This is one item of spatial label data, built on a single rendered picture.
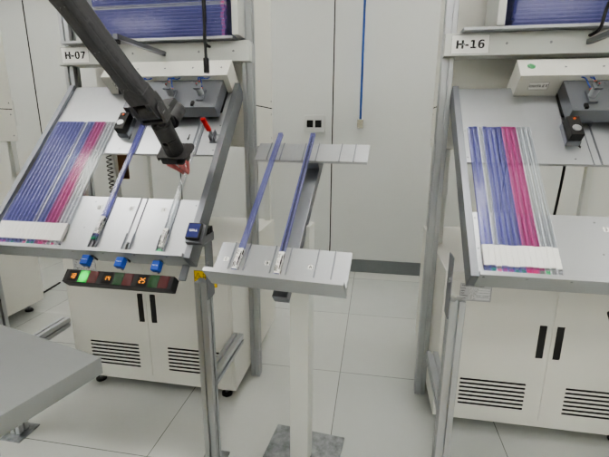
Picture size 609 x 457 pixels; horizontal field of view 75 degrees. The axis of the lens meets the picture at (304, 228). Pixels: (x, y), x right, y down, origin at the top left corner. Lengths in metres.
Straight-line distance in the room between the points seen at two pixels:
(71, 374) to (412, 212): 2.51
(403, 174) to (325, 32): 1.12
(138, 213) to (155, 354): 0.67
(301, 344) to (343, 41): 2.25
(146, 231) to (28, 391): 0.55
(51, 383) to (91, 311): 0.93
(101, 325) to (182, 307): 0.38
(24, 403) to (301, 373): 0.72
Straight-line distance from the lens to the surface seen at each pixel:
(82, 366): 0.97
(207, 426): 1.45
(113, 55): 1.12
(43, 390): 0.94
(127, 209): 1.37
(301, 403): 1.36
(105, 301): 1.80
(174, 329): 1.69
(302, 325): 1.22
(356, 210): 3.03
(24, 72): 4.09
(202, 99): 1.47
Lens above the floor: 1.07
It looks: 14 degrees down
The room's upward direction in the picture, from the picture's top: straight up
